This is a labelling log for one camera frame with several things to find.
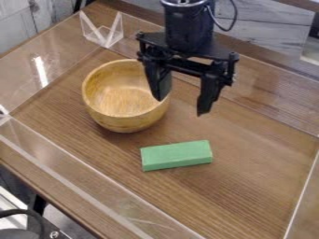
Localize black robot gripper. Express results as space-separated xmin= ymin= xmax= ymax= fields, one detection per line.
xmin=137 ymin=0 xmax=239 ymax=116

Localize green rectangular block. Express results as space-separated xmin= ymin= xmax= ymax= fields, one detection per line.
xmin=141 ymin=140 xmax=214 ymax=172

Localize brown wooden bowl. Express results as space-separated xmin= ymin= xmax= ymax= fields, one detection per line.
xmin=82 ymin=59 xmax=170 ymax=134

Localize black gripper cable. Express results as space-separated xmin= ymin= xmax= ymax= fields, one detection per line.
xmin=205 ymin=0 xmax=239 ymax=33

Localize clear acrylic corner bracket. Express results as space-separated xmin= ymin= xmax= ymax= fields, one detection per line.
xmin=79 ymin=11 xmax=123 ymax=49

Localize clear acrylic tray wall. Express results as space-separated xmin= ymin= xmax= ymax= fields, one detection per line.
xmin=0 ymin=17 xmax=319 ymax=239

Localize black table leg frame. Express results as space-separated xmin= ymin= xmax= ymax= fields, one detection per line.
xmin=27 ymin=194 xmax=71 ymax=239

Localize black cable on floor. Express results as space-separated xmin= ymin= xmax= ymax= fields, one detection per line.
xmin=0 ymin=208 xmax=47 ymax=239

